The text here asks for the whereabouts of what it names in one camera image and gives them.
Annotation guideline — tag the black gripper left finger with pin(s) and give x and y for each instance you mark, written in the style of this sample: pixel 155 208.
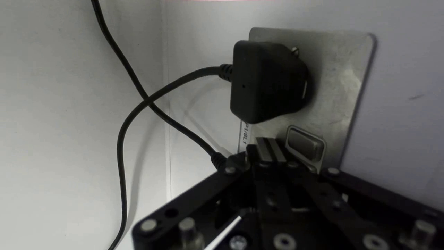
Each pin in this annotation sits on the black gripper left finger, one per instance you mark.
pixel 263 194

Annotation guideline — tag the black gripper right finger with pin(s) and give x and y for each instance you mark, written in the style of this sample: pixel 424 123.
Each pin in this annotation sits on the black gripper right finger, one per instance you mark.
pixel 323 203

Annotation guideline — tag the steel double socket with plugs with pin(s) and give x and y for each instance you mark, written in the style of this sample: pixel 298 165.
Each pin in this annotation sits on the steel double socket with plugs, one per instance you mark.
pixel 340 78

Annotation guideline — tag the black mains plug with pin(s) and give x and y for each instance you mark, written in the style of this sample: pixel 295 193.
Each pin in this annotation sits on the black mains plug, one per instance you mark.
pixel 265 78

